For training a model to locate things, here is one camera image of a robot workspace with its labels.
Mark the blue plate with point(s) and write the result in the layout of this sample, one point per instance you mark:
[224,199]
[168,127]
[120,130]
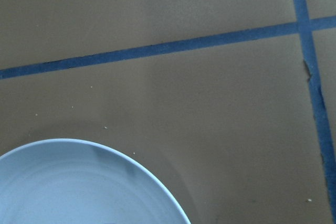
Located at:
[76,181]

